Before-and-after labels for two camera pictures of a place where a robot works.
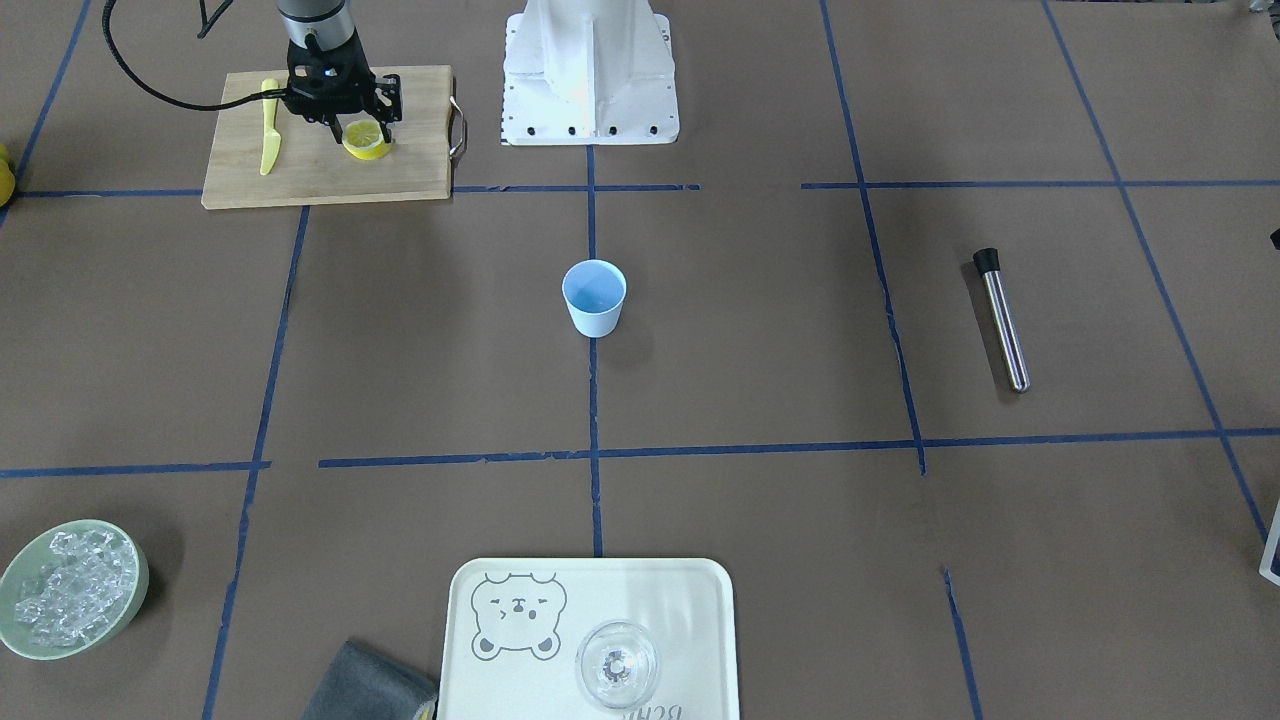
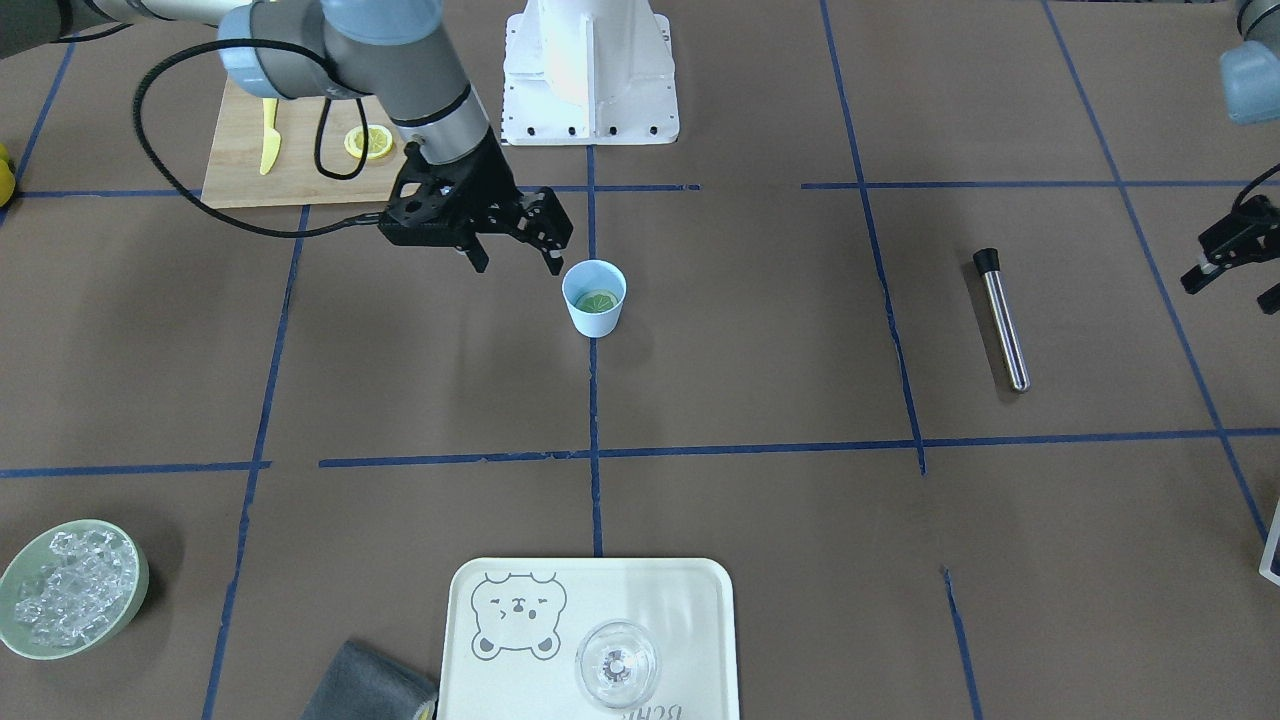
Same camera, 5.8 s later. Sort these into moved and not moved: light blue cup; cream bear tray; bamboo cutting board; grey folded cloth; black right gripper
Moved: black right gripper
Not moved: grey folded cloth; light blue cup; bamboo cutting board; cream bear tray
